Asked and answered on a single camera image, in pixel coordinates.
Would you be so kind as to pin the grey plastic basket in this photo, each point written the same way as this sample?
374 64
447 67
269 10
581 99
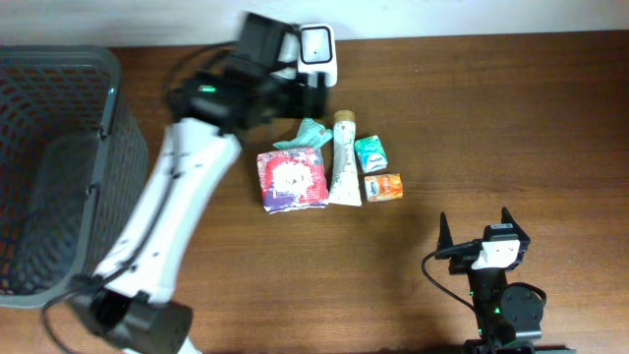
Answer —
73 165

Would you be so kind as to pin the red purple tissue pack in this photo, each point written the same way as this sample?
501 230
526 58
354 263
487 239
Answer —
292 179

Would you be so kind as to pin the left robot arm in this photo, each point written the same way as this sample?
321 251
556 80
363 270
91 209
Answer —
272 70

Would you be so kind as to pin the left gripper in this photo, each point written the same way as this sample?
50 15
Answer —
312 104

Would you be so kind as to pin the orange small tissue pack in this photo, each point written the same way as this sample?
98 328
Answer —
384 187

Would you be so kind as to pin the white cream tube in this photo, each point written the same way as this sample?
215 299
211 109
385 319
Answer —
344 189

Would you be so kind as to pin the green small tissue pack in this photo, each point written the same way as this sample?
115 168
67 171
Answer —
371 154

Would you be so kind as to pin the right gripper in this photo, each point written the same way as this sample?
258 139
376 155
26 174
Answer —
461 263

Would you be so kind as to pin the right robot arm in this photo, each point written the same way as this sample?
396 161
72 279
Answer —
508 314

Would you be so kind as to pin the teal wet wipes pack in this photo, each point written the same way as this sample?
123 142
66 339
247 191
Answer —
310 135

